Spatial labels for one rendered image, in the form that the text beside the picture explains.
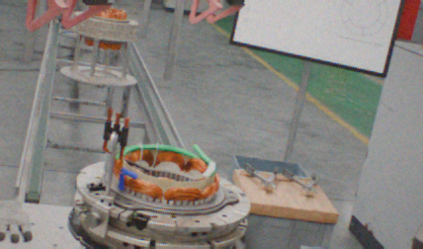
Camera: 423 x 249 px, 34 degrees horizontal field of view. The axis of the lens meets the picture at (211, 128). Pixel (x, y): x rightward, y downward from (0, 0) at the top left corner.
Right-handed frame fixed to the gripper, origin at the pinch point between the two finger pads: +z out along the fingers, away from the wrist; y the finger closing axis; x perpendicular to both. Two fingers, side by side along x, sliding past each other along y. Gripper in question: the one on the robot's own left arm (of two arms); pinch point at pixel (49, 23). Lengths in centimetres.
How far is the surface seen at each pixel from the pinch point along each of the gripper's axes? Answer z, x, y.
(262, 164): 22, 30, -69
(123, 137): 11.2, 16.0, -12.2
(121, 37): 90, -75, -203
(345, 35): -1, 14, -133
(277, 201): 14, 40, -45
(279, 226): 17, 44, -43
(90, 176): 25.7, 14.0, -18.4
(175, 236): 16.9, 33.6, -12.8
